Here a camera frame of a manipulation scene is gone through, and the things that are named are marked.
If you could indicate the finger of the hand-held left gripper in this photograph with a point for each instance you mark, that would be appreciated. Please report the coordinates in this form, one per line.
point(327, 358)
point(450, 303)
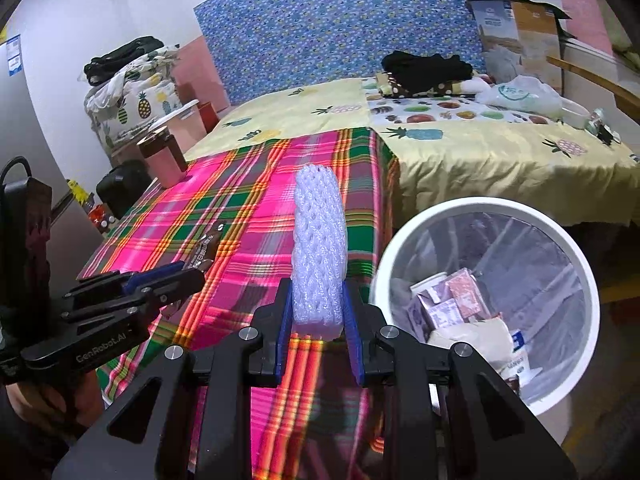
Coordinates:
point(155, 275)
point(170, 290)

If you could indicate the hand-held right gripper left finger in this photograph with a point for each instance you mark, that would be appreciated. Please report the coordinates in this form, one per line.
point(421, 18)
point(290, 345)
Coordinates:
point(285, 330)

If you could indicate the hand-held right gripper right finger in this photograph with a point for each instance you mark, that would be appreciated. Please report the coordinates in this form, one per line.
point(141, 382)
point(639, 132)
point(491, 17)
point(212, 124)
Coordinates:
point(352, 340)

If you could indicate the brown snack wrapper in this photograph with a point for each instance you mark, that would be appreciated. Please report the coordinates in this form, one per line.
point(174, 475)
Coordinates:
point(207, 247)

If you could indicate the purple milk carton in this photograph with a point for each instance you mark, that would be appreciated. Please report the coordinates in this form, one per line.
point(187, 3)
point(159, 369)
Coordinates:
point(437, 312)

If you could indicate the white foam net sleeve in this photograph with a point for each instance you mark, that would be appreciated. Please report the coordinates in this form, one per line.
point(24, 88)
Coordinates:
point(320, 240)

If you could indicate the white paper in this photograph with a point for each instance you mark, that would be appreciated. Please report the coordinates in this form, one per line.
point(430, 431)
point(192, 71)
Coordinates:
point(475, 340)

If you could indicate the pink brown carton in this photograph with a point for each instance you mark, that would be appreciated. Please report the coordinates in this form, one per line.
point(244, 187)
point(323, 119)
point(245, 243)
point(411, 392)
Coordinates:
point(467, 292)

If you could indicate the white round waste bin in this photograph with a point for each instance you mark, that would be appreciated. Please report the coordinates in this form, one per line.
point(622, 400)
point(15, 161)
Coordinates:
point(450, 207)

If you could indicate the blue white carton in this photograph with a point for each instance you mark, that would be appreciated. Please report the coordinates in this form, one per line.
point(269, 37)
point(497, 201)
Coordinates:
point(520, 355)

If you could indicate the person's left hand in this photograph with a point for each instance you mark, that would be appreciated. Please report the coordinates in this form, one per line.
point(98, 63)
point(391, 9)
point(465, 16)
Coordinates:
point(50, 405)

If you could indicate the red white package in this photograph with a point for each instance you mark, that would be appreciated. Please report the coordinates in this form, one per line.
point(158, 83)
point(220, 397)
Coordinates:
point(100, 217)

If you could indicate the black bag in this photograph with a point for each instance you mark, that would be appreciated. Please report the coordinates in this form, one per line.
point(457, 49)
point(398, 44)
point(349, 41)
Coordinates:
point(122, 185)

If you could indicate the pink plaid tablecloth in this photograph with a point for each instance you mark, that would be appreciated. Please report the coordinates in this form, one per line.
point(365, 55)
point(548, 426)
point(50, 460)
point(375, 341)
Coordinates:
point(240, 200)

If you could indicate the grey refrigerator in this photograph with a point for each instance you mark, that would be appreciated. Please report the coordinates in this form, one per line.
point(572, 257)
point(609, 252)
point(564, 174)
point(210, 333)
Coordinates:
point(40, 125)

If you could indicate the pink storage bin white lid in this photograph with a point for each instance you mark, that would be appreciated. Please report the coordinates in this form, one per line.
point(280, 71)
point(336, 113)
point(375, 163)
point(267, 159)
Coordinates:
point(192, 127)

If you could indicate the pineapple print quilt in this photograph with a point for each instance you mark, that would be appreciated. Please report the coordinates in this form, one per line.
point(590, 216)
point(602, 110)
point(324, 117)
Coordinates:
point(135, 105)

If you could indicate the clear plastic bin liner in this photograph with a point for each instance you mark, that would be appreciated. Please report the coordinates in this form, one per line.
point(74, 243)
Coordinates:
point(540, 270)

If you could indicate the black folded garment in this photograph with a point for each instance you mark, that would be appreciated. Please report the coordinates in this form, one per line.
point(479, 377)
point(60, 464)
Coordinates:
point(120, 60)

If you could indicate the yellow pineapple bed sheet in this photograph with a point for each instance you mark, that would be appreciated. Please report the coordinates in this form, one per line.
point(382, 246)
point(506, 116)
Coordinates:
point(500, 170)

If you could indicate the white fruit print cloth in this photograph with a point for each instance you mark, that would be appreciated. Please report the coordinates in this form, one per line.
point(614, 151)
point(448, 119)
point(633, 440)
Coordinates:
point(430, 110)

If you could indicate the brown polka dot cloth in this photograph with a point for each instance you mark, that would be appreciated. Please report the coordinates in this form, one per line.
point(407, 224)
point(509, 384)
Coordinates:
point(430, 91)

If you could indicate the black clothes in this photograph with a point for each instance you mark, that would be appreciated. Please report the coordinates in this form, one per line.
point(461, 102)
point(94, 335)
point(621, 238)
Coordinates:
point(425, 70)

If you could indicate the white plastic bag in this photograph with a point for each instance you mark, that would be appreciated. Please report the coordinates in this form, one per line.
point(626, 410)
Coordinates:
point(520, 95)

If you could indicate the blue floral mattress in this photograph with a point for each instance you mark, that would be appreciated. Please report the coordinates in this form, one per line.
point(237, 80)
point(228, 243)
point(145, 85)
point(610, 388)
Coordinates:
point(325, 20)

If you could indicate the small glass jar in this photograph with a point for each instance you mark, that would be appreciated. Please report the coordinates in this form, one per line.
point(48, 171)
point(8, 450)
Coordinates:
point(595, 120)

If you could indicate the small black gadget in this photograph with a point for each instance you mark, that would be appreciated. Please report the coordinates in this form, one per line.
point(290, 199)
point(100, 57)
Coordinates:
point(609, 134)

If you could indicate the wooden chair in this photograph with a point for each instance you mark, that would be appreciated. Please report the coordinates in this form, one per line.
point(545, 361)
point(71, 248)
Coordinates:
point(600, 80)

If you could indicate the cardboard box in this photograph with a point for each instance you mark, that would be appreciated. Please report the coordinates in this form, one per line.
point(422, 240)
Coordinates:
point(535, 25)

